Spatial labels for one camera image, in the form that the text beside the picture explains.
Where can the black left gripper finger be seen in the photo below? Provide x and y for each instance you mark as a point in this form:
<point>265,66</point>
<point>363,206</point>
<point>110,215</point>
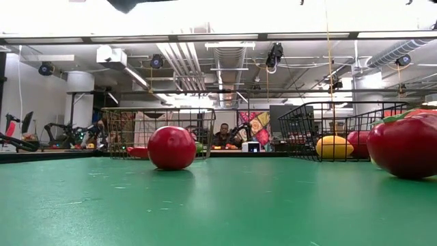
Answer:
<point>124,5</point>

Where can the red toy chili pepper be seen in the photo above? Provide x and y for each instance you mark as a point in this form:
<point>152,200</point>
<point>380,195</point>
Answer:
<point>138,152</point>

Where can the dark red toy apple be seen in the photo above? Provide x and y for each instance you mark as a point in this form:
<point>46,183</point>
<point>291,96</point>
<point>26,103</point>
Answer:
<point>170,148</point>

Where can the green toy cucumber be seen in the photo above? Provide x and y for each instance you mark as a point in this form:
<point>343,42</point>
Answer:
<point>199,147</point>

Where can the toy lemon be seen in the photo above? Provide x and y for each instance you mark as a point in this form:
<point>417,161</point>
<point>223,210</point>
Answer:
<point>334,147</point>

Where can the bright red toy apple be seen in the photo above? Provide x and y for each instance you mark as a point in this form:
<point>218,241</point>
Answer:
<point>360,143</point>

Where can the red tomato with green stem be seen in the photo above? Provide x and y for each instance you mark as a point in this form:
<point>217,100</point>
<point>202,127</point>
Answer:
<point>406,147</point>

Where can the black background robot arm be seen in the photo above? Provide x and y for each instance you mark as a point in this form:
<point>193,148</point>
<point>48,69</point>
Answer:
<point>68,131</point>

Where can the white ceiling unit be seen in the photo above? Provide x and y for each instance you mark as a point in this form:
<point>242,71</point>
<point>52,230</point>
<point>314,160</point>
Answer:
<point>111,56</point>

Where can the black round ceiling device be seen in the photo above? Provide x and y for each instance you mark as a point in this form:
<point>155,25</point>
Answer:
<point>157,61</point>
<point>46,69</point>
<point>403,60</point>

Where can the white round column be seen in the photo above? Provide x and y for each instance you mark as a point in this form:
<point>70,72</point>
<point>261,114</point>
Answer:
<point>80,102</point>

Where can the person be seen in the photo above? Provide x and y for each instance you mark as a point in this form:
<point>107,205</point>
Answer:
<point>224,131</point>
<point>100,124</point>

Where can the black tilted monitor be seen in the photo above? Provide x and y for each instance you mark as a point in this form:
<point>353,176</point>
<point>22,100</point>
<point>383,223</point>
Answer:
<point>27,121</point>

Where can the black hanging ceiling device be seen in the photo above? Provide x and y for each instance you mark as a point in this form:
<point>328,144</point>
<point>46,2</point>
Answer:
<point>274,54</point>

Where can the colourful patterned cloth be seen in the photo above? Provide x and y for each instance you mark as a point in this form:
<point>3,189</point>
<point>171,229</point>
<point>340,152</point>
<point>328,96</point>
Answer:
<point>261,119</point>

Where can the small white box device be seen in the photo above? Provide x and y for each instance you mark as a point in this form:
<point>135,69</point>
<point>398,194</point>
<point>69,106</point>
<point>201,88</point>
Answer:
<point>246,147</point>

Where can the dark flat panel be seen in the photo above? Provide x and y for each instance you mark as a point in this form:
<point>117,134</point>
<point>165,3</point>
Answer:
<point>278,119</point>

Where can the green table mat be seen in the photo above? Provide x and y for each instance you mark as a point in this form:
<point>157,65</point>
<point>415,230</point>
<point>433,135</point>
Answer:
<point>218,205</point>

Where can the silver ventilation duct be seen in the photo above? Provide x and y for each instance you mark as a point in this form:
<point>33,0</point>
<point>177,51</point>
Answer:
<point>396,53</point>

